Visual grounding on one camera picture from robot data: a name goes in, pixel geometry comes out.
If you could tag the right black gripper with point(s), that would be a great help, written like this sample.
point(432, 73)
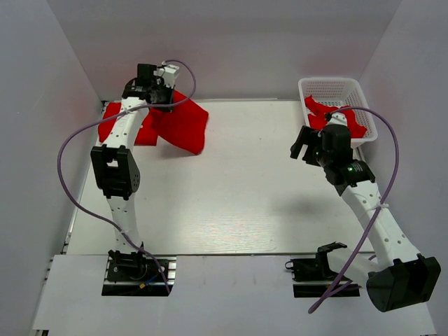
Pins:
point(309, 136)

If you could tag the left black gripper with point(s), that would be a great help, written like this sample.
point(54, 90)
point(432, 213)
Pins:
point(168, 106)

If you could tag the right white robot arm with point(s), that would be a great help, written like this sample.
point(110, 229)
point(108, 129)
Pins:
point(400, 275)

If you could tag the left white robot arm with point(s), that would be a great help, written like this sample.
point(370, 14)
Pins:
point(115, 170)

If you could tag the red t shirts in basket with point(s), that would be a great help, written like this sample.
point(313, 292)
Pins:
point(318, 112)

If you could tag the folded red t shirt stack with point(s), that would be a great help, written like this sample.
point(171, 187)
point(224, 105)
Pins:
point(146, 136)

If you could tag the white plastic basket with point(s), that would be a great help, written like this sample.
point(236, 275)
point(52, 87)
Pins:
point(338, 92)

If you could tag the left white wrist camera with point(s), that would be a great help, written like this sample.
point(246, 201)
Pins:
point(168, 72)

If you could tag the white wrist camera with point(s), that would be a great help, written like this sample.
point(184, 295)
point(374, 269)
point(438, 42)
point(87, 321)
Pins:
point(168, 72)
point(336, 118)

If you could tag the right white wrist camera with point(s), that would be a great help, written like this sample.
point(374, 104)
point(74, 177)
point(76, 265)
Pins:
point(336, 118)

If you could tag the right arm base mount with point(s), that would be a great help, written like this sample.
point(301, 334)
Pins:
point(311, 281)

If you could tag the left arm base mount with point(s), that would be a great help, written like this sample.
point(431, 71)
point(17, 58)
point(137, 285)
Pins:
point(142, 278)

